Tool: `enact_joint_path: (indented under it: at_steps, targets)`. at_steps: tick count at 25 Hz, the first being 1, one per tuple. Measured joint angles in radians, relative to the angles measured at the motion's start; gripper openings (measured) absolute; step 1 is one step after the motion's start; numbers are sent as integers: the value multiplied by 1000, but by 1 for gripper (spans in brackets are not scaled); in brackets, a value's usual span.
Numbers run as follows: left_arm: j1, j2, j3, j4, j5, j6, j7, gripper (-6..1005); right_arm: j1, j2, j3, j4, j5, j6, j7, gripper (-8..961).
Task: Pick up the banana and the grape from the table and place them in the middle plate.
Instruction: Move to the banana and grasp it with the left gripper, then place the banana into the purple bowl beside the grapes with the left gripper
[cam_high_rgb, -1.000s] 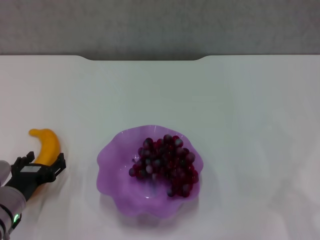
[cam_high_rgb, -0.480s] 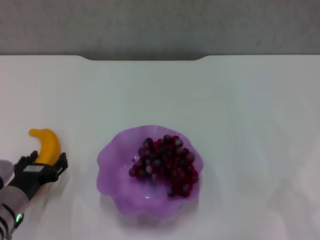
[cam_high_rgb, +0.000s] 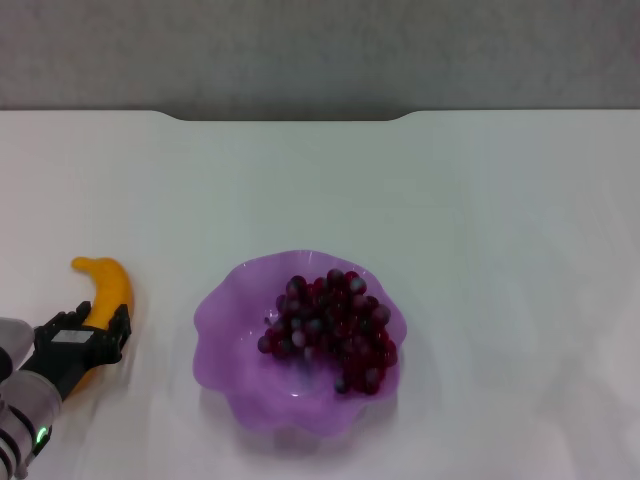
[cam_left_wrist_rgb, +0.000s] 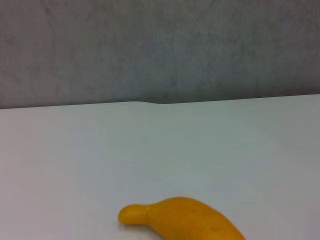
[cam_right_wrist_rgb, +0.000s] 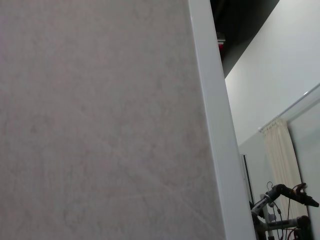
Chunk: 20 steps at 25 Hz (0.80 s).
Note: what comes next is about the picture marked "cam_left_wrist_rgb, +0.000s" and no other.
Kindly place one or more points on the grey partition screen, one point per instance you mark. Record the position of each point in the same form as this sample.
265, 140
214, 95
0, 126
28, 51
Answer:
160, 50

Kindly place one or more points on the yellow banana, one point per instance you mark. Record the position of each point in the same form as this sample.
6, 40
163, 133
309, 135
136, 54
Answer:
190, 217

